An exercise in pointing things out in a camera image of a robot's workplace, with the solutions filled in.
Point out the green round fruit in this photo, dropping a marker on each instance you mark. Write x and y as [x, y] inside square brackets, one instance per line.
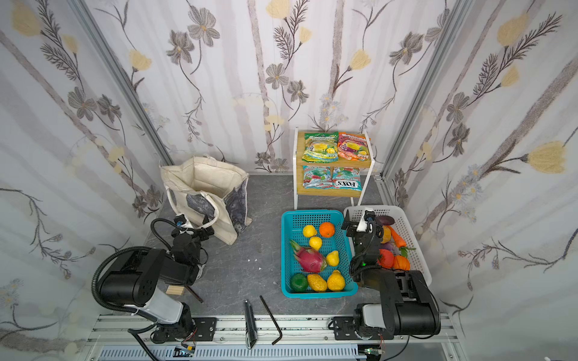
[299, 283]

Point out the black cylindrical tool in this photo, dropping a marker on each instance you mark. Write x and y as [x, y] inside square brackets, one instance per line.
[250, 325]

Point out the orange Fox's fruits candy bag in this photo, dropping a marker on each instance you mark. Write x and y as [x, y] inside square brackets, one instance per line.
[353, 147]

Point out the small orange pumpkin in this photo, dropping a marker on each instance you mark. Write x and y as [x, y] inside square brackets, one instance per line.
[401, 263]

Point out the white plastic basket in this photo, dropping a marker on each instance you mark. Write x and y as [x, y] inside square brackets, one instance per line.
[402, 228]

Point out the yellow bell pepper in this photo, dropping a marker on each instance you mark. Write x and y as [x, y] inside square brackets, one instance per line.
[387, 236]

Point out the pink dragon fruit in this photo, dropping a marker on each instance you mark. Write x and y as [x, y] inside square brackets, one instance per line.
[310, 260]

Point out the red tomato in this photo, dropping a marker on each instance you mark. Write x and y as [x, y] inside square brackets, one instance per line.
[386, 259]

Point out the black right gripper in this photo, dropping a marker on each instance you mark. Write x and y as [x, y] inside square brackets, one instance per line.
[359, 230]

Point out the teal Fox's candy bag right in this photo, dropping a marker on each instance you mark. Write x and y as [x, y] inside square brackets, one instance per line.
[347, 178]

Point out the green candy bag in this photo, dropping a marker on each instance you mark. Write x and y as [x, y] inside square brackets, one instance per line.
[321, 147]

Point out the teal plastic basket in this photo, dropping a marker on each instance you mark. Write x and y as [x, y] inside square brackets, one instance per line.
[292, 224]

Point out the orange carrot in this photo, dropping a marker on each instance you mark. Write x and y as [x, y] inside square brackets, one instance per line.
[398, 240]

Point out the orange fruit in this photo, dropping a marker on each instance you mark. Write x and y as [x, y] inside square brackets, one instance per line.
[327, 230]

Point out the purple eggplant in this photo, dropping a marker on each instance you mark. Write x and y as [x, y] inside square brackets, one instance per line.
[385, 220]

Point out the teal candy bag left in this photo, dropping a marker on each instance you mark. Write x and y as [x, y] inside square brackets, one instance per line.
[317, 177]

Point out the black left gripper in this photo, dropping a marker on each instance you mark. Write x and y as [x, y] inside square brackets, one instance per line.
[189, 232]

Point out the dark thin stick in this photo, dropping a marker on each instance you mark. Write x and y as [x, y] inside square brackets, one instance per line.
[194, 294]

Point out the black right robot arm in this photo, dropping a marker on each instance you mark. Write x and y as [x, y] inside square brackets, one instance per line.
[406, 306]

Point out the yellow bumpy mango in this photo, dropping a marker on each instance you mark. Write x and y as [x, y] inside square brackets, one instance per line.
[317, 283]

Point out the white wooden two-tier shelf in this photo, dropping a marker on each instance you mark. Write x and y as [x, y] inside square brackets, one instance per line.
[356, 197]

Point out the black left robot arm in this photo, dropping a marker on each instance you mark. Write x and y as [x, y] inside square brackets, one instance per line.
[127, 281]

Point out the small yellow lemon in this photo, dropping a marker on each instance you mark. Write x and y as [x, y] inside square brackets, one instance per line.
[309, 231]

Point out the small wooden block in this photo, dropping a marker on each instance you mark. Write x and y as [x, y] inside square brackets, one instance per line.
[174, 290]

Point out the black hex key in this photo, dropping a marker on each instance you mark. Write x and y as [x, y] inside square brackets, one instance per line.
[274, 321]

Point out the large yellow citron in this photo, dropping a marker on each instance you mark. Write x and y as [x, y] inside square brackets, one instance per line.
[336, 282]

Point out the beige canvas tote bag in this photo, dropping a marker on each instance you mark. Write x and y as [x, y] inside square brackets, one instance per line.
[209, 193]

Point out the yellow pear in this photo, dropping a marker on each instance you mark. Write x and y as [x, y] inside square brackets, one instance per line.
[333, 258]

